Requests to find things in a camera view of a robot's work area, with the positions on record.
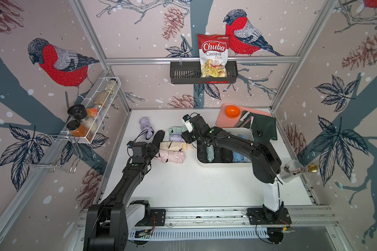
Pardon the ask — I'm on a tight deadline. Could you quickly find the white wire spice rack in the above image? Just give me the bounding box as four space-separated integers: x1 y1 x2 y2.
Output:
50 76 120 144

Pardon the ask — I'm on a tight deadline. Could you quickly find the black lid spice grinder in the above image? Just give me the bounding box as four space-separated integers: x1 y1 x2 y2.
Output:
67 104 88 120

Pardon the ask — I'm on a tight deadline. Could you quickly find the pink umbrella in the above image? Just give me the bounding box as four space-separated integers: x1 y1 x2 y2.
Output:
154 150 185 164

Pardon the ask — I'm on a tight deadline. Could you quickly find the clear utensil cup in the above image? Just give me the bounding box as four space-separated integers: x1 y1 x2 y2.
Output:
280 160 308 183

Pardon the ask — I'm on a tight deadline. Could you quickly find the black umbrella front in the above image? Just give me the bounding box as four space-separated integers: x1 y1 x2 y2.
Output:
222 148 234 163

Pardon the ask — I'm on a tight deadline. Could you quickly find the pink plastic tray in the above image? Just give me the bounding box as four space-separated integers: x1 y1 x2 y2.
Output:
216 103 271 128

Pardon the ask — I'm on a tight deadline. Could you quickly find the orange spice jar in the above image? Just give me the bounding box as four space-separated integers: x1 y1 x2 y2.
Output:
66 120 93 140

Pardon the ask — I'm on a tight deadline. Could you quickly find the orange plastic bowl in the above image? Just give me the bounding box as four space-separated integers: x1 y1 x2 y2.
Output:
225 106 241 119

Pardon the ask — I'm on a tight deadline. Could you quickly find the red cassava chips bag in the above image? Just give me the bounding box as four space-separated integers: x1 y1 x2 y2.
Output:
198 34 230 78

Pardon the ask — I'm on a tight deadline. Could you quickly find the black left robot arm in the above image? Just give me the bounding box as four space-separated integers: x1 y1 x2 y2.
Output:
83 141 160 251

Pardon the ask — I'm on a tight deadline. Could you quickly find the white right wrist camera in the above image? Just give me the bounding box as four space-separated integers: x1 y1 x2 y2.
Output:
182 115 193 133

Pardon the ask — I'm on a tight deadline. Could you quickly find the black umbrella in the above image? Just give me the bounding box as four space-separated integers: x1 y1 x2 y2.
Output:
197 144 208 163
152 130 165 148
213 146 224 163
222 148 234 163

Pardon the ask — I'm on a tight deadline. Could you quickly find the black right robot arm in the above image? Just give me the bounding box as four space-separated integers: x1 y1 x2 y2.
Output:
182 114 284 218

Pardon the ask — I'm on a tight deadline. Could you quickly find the black wire wall basket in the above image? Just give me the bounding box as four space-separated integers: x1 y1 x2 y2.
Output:
170 61 238 84

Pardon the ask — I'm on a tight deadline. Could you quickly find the pale teal umbrella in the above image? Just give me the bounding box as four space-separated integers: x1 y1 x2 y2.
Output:
206 145 215 163

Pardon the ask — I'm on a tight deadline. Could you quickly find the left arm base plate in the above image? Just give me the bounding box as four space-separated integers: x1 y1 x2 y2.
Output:
134 208 166 227

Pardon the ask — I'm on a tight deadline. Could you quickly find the light blue umbrella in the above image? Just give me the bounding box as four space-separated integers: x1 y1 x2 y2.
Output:
232 134 249 163

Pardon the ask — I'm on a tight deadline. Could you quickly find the glass spice jars row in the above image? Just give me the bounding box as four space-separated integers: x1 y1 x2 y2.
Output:
86 78 117 118

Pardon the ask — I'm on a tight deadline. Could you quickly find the dark green cloth napkin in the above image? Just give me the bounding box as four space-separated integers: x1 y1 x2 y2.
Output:
241 113 278 142

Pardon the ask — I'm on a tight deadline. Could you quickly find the white plastic storage box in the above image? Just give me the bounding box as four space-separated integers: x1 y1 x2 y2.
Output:
197 128 253 168

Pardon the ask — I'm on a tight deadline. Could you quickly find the beige umbrella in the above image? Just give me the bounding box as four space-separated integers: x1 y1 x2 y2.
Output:
160 141 193 152

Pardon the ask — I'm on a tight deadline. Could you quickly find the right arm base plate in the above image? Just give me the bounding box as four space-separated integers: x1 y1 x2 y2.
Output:
246 207 292 225

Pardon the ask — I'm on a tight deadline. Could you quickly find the white handled kitchen knife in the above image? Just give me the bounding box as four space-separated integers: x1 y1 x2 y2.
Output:
235 111 250 128

